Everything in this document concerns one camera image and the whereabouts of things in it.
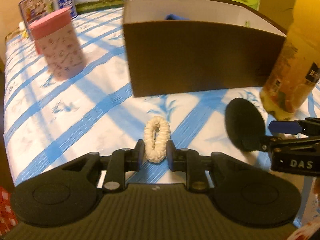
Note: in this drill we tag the pink lidded canister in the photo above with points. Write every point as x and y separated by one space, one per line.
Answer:
55 38

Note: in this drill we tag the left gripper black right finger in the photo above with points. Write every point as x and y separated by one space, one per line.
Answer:
187 161

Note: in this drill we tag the black round powder puff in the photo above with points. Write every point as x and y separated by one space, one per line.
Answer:
244 125

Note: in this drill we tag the blue white checked bedsheet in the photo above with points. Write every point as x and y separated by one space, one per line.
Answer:
48 123

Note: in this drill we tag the red white checked cloth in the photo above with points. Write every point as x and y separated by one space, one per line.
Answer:
7 217

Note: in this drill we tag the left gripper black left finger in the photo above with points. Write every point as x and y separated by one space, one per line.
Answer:
118 163

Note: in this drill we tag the brown cardboard shoe box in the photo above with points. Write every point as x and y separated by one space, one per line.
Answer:
224 45

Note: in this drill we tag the blue white milk carton box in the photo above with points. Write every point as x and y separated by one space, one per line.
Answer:
32 10

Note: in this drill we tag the blue knit sock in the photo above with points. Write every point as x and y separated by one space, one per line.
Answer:
173 17

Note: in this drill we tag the orange juice bottle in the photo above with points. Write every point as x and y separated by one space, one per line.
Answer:
296 70

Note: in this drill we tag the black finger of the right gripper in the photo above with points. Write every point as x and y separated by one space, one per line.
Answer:
285 127
265 142

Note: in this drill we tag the cream knitted hair scrunchie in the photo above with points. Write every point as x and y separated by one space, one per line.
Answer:
156 135

